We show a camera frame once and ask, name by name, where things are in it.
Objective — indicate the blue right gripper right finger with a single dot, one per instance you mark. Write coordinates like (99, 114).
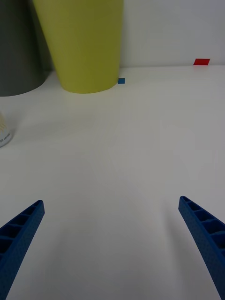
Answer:
(206, 239)

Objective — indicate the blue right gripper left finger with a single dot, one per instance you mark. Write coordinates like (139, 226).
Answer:
(21, 230)

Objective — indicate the orange and white drink can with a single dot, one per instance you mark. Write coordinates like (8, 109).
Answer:
(4, 134)

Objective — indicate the grey plastic waste bin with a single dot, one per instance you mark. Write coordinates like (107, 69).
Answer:
(18, 51)

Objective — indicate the yellow-green plastic waste bin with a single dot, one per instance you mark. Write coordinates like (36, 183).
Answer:
(86, 47)

